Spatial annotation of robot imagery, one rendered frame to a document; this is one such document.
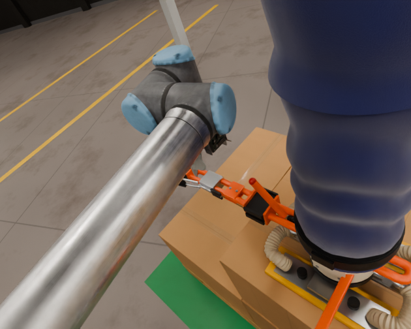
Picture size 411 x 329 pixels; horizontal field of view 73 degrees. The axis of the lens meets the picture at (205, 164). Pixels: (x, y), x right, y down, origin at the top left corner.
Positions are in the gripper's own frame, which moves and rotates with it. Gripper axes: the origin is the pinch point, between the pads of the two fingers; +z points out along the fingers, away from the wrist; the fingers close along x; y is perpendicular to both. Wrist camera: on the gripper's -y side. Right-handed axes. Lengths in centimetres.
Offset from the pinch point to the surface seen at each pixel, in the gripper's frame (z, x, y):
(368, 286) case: 27, 0, 50
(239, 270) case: 27.4, -17.4, 17.7
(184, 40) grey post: 67, 184, -231
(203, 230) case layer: 67, -3, -29
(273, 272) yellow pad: 25.1, -12.5, 27.6
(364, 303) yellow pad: 25, -6, 51
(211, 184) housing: 12.7, -1.5, -2.9
